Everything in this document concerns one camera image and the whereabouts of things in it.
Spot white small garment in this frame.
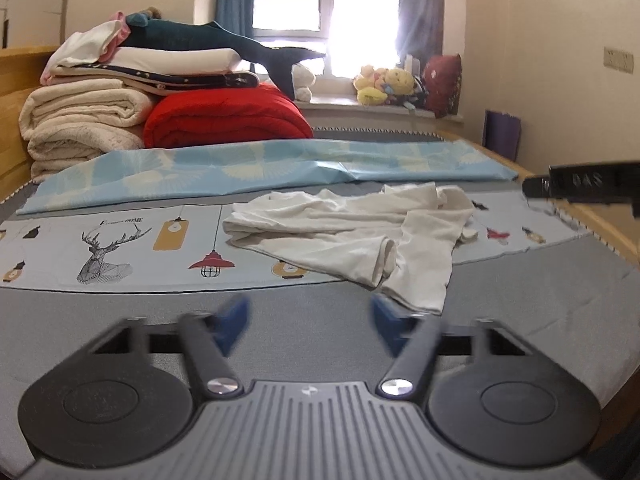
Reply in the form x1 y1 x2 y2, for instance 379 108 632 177
222 183 476 313

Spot white pink folded clothes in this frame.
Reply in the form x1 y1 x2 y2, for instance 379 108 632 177
40 12 130 86

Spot grey printed bed cover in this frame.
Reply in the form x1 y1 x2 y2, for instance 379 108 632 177
1 153 639 479

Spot light blue patterned sheet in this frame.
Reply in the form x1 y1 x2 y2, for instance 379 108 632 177
17 139 516 216

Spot red folded blanket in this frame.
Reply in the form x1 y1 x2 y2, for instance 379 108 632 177
142 84 314 148

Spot purple bag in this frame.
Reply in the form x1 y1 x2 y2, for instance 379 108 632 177
482 110 522 162

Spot yellow plush toys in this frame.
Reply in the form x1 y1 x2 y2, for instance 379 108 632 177
352 65 416 106

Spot cream folded blanket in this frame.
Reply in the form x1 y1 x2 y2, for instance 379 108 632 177
18 79 155 183

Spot dark patterned folded cloth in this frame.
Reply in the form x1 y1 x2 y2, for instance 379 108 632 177
49 64 260 96

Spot dark red cushion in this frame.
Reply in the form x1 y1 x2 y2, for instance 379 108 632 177
422 54 462 118

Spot white plush toy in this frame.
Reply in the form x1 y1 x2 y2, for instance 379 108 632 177
292 64 316 103

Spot white pillow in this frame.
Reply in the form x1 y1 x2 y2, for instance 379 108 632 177
108 47 241 76

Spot dark teal shark plush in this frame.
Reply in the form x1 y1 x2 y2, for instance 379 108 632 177
122 13 324 100

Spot dark blue right curtain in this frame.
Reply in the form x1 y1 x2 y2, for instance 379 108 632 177
396 0 444 67

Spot window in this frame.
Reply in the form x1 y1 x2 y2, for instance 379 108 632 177
253 0 399 79

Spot black action camera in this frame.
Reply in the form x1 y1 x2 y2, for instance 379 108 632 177
522 160 640 219

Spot wall socket plate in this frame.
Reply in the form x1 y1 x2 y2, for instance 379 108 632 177
603 47 634 74

